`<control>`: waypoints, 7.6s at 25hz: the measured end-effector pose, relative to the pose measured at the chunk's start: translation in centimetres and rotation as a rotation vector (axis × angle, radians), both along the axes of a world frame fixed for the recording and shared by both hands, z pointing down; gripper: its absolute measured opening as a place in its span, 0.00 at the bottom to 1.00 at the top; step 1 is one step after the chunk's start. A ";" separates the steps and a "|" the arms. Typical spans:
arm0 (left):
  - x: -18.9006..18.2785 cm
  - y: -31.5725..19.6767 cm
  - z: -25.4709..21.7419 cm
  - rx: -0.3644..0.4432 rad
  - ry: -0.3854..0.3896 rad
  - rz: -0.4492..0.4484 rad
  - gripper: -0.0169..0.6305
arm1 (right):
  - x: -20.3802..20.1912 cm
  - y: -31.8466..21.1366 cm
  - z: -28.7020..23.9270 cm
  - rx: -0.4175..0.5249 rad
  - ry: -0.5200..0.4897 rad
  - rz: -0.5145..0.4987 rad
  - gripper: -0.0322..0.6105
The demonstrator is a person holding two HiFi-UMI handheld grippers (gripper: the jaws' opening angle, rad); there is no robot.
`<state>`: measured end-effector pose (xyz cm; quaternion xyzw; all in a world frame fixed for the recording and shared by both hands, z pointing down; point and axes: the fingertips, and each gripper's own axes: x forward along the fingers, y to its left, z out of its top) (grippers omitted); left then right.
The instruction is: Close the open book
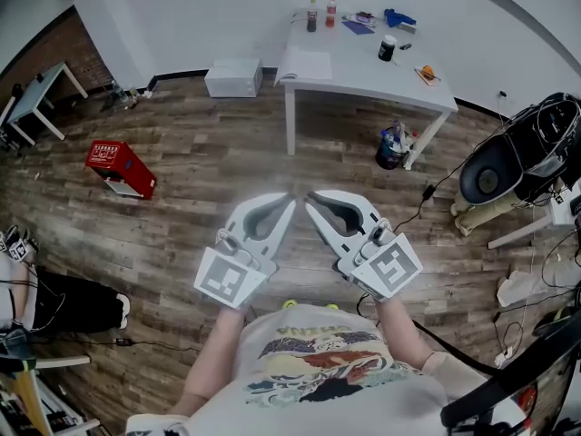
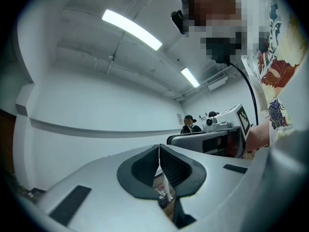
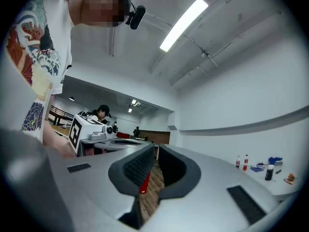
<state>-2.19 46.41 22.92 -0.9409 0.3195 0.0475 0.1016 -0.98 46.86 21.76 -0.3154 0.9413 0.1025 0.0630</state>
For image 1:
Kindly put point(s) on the beige cloth bag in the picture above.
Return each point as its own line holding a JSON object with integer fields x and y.
{"x": 481, "y": 218}

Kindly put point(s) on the white flat packet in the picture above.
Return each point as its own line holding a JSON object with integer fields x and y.
{"x": 361, "y": 17}

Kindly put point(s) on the red cardboard box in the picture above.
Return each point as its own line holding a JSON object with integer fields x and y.
{"x": 129, "y": 171}

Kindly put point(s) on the white plastic bag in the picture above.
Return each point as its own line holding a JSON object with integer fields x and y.
{"x": 522, "y": 286}

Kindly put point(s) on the white microwave oven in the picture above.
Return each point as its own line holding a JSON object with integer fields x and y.
{"x": 231, "y": 80}

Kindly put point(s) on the person's right forearm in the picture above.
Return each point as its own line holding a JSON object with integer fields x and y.
{"x": 401, "y": 334}

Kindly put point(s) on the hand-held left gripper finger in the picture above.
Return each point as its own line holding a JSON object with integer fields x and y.
{"x": 274, "y": 239}
{"x": 240, "y": 209}

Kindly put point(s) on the dark cola bottle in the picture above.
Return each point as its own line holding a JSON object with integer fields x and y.
{"x": 312, "y": 18}

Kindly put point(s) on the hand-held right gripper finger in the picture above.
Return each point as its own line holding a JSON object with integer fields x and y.
{"x": 333, "y": 243}
{"x": 358, "y": 211}

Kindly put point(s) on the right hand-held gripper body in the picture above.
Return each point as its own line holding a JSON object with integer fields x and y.
{"x": 390, "y": 266}

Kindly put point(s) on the small white side table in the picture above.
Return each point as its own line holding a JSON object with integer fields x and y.
{"x": 36, "y": 93}

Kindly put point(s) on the blue booklet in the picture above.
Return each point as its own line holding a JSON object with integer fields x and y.
{"x": 358, "y": 27}

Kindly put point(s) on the black power adapter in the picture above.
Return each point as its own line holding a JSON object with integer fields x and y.
{"x": 123, "y": 342}
{"x": 428, "y": 191}

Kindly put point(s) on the clear plastic bottle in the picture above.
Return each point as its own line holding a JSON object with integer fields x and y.
{"x": 119, "y": 92}

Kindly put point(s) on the person's printed white t-shirt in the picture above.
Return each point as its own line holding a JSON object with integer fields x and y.
{"x": 318, "y": 357}

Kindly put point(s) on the black jar white lid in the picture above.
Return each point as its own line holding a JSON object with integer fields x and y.
{"x": 387, "y": 49}

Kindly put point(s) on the white book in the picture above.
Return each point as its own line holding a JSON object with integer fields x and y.
{"x": 306, "y": 64}

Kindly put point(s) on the red drink bottle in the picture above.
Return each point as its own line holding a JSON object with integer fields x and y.
{"x": 331, "y": 14}

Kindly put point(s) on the person's left forearm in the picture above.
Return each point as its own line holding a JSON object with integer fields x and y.
{"x": 215, "y": 357}

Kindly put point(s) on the yellow-green sneaker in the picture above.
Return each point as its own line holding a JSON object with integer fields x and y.
{"x": 289, "y": 304}
{"x": 332, "y": 306}

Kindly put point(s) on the grey small box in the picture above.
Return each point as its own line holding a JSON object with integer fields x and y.
{"x": 408, "y": 28}

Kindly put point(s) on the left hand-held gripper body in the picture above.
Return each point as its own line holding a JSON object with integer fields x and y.
{"x": 227, "y": 280}

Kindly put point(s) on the blue cloth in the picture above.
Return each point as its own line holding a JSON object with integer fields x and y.
{"x": 397, "y": 16}

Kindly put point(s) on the orange packet with tool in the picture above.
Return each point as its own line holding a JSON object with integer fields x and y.
{"x": 427, "y": 74}

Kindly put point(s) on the black trash bin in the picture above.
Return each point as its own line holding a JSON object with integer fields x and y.
{"x": 390, "y": 152}

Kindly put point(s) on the large white table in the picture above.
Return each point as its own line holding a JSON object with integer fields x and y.
{"x": 363, "y": 75}

